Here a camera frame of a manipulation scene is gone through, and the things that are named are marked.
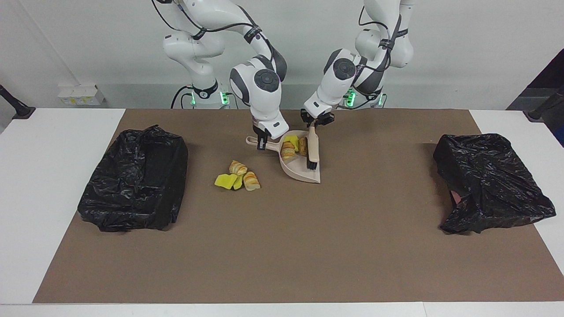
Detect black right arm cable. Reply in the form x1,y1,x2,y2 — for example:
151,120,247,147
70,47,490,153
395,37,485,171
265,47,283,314
152,0,267,51

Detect right black bin bag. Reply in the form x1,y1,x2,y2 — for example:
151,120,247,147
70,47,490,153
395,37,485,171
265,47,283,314
78,125,189,232

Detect brown table mat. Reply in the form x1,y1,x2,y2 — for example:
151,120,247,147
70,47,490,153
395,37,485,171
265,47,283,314
33,109,564,303

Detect left black bin bag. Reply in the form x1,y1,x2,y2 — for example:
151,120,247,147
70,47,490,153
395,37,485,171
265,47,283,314
433,133,557,234

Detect beige plastic dustpan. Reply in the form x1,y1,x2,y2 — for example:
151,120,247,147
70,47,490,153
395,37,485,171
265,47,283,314
245,130,321,184

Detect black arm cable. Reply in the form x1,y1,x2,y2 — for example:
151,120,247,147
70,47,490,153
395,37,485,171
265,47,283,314
152,0,267,51
358,4,399,73

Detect black bin bag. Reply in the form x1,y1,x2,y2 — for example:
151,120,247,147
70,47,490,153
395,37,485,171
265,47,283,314
78,125,189,232
433,133,557,234

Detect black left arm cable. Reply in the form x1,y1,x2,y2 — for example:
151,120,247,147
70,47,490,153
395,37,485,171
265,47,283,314
358,4,399,73

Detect beige hand brush black bristles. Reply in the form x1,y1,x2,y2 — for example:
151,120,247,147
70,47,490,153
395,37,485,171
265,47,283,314
306,125,320,171

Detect black base power cable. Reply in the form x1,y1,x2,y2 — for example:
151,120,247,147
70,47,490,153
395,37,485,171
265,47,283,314
171,85,195,110

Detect white wall socket box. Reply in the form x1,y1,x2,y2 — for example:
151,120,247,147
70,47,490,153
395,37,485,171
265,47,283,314
58,84,105,106

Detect black stand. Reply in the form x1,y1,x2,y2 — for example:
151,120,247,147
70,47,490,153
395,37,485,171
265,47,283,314
0,85,36,120
523,86,564,122

